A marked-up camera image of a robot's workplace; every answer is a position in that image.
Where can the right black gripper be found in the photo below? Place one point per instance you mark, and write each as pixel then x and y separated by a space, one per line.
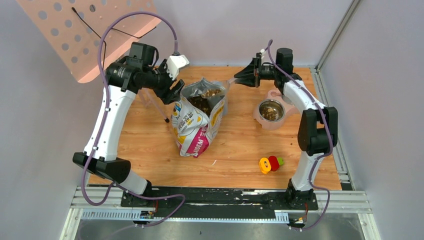
pixel 249 76

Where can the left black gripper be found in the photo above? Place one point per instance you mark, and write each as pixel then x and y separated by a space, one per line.
pixel 168 86

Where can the pet food bag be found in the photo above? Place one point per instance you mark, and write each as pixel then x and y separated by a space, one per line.
pixel 195 120

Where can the clear plastic scoop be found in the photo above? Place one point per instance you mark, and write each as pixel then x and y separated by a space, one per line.
pixel 221 88

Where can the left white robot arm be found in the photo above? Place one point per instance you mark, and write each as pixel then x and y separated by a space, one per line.
pixel 124 79

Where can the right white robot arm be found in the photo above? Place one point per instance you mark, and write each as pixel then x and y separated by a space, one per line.
pixel 318 130

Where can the pink double pet bowl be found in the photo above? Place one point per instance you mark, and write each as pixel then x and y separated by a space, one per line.
pixel 274 110

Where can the translucent plastic container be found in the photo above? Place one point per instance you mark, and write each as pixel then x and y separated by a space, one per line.
pixel 225 101

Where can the colourful stacking toy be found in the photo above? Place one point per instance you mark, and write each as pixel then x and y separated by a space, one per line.
pixel 270 164

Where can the pink music stand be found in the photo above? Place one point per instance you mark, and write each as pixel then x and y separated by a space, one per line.
pixel 74 29

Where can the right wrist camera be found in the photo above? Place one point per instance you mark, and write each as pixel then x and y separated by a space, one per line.
pixel 263 53

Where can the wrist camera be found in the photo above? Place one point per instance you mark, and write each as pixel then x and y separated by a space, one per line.
pixel 263 53
pixel 174 64

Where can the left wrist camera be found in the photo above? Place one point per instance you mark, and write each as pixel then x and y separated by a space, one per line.
pixel 174 64

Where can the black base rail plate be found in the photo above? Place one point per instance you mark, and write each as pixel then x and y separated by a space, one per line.
pixel 217 203

